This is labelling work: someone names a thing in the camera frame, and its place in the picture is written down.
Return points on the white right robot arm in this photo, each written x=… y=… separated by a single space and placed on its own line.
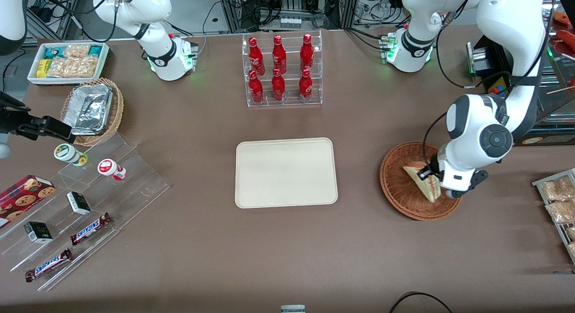
x=157 y=7

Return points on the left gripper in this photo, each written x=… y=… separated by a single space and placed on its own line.
x=434 y=168

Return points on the clear bag of snacks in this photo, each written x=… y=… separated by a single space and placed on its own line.
x=557 y=189
x=571 y=233
x=561 y=211
x=572 y=249

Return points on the triangle sandwich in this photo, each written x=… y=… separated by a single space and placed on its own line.
x=426 y=189

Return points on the green lid yogurt cup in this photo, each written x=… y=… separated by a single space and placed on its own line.
x=67 y=152

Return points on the small black box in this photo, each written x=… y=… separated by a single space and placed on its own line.
x=78 y=203
x=38 y=232

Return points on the clear cracker bag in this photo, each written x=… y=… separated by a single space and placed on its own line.
x=77 y=50
x=72 y=67

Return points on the snickers chocolate bar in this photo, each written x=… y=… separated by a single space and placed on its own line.
x=90 y=228
x=48 y=264

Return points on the clear acrylic bottle rack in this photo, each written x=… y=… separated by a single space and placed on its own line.
x=292 y=102

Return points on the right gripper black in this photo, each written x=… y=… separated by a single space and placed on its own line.
x=13 y=120

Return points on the grey snack display rack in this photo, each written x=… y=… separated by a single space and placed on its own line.
x=539 y=182

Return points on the brown round wicker basket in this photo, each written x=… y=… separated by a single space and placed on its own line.
x=400 y=191

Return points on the red lid yogurt cup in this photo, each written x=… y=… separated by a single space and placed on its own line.
x=108 y=167

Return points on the light wicker basket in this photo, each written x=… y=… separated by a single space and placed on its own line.
x=116 y=120

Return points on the wooden skewer stick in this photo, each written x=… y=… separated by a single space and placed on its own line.
x=561 y=89

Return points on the black food warmer machine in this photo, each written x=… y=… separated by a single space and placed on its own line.
x=494 y=57

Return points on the teal snack packet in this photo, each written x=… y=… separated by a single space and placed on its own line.
x=95 y=50
x=53 y=51

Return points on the grey device at table edge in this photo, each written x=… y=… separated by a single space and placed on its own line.
x=293 y=309

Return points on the red cookie box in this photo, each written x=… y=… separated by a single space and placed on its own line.
x=22 y=198

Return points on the aluminium frame rack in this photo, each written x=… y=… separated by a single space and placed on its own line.
x=233 y=7

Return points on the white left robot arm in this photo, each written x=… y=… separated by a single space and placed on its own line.
x=494 y=16

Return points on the red cola bottle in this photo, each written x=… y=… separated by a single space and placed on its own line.
x=279 y=52
x=255 y=55
x=278 y=87
x=256 y=89
x=305 y=87
x=307 y=51

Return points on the aluminium foil container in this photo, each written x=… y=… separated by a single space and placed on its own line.
x=87 y=108

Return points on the yellow snack packet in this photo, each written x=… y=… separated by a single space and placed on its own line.
x=42 y=67

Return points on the clear acrylic stepped stand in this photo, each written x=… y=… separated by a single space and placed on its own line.
x=143 y=187

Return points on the white power strip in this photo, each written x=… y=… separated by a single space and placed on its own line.
x=290 y=23

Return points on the beige plastic tray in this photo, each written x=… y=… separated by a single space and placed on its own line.
x=287 y=174

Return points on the white snack box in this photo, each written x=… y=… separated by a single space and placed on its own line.
x=33 y=79

